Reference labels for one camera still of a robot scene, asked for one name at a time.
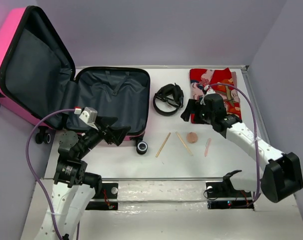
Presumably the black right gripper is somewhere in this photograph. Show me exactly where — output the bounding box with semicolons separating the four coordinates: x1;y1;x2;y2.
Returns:
180;98;215;125

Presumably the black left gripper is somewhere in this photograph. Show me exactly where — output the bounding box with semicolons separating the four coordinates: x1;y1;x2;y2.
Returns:
77;114;132;157

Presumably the black belt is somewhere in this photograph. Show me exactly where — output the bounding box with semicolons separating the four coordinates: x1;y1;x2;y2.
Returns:
152;83;184;117

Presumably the wooden chopstick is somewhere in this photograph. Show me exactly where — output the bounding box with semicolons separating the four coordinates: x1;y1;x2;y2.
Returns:
175;131;194;156
155;132;171;158

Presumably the red printed cloth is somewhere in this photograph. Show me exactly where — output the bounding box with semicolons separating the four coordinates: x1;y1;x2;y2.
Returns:
189;68;242;118

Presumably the pink comb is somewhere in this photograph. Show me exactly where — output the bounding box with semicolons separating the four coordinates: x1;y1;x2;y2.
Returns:
204;138;212;157

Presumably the pink hard-shell suitcase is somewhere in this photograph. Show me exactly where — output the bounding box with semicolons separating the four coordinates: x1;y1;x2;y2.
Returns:
0;5;151;155

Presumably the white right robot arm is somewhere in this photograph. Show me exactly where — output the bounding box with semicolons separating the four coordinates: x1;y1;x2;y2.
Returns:
180;93;303;203

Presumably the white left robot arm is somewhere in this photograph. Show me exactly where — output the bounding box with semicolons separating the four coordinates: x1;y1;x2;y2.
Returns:
36;112;131;240

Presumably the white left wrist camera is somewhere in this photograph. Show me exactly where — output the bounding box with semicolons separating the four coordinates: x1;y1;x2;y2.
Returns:
74;107;98;126

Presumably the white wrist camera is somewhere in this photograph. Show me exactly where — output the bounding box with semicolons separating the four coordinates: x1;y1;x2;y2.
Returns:
200;85;216;105
74;107;98;126

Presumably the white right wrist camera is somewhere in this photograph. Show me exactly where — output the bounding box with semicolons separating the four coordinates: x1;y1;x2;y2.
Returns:
200;85;216;105

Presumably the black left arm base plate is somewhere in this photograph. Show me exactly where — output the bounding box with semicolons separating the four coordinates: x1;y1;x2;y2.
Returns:
86;182;119;211

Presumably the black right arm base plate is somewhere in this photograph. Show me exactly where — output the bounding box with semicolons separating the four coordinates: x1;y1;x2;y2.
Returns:
203;181;255;210

